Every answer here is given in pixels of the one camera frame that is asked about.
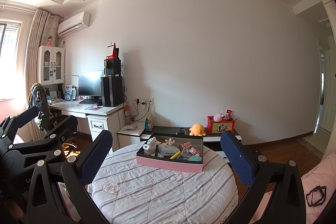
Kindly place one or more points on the striped white quilt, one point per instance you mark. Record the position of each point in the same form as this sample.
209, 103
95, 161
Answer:
126, 192

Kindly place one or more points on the pink block toy figure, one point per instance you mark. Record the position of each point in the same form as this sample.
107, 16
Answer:
195, 152

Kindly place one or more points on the clear floss pick box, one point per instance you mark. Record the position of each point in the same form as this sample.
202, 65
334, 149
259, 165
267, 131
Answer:
167, 150

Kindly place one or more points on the teal oval clear case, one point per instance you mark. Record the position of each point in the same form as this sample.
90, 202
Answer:
195, 158

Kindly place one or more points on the black speaker box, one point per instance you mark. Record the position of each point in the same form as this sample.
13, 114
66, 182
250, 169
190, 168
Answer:
112, 67

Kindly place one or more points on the black glasses frame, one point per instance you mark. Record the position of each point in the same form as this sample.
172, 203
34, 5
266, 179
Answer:
316, 197

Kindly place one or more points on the pink pig plush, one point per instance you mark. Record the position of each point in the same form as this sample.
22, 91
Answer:
218, 117

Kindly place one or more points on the pink storage box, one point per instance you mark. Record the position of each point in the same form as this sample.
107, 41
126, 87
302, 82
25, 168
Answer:
156, 160

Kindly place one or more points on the white computer desk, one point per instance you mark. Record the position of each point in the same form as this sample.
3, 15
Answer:
98, 118

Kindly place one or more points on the white air conditioner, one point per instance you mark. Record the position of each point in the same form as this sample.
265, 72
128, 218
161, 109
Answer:
74, 23

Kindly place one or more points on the orange octopus plush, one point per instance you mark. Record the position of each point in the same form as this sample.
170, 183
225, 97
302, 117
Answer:
197, 130

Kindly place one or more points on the clear glass perfume bottle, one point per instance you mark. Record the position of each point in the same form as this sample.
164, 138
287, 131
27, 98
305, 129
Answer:
186, 153

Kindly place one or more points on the baby doll figurine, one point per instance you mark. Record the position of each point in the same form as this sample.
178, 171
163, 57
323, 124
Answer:
169, 141

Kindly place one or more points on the yellow highlighter marker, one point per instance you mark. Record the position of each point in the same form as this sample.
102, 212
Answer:
176, 155

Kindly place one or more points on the pink bedding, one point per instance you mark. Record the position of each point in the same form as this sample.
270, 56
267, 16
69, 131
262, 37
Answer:
324, 175

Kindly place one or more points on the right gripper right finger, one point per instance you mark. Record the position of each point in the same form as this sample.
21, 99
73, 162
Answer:
286, 203

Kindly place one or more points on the rose gold cylinder case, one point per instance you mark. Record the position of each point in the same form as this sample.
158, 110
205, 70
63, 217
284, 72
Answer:
185, 147

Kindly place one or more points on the black computer tower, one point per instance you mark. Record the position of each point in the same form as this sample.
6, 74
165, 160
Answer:
111, 91

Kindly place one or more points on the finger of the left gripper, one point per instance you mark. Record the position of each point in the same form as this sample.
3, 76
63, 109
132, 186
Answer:
52, 134
10, 126

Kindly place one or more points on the black office chair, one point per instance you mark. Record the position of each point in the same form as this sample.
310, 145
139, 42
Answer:
47, 120

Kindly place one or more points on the computer monitor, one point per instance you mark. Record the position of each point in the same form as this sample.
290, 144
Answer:
90, 83

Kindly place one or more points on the red cartoon storage crate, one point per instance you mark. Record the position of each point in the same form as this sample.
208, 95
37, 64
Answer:
220, 126

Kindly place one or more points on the white glass door cabinet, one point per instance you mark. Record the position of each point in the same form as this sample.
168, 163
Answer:
51, 65

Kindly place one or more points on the snack bag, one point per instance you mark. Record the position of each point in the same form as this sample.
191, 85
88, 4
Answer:
149, 123

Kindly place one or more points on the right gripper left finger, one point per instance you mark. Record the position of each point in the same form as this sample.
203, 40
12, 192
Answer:
45, 202

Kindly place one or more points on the white camera plug device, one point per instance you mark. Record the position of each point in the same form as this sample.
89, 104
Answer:
150, 146

